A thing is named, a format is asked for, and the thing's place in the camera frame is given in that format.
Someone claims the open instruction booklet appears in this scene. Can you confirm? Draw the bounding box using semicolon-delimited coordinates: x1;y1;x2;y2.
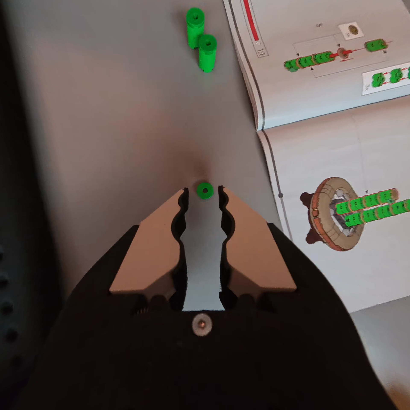
223;0;410;314

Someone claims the grey desk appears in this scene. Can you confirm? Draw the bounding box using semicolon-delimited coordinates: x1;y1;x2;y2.
3;0;410;394

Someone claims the green round brick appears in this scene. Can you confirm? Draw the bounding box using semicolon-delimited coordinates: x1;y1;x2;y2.
186;8;205;49
198;34;218;73

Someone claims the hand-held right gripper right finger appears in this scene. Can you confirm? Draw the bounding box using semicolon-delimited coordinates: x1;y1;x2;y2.
218;185;297;303

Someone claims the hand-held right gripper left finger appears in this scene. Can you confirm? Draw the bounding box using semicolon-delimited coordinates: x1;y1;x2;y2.
109;188;189;302

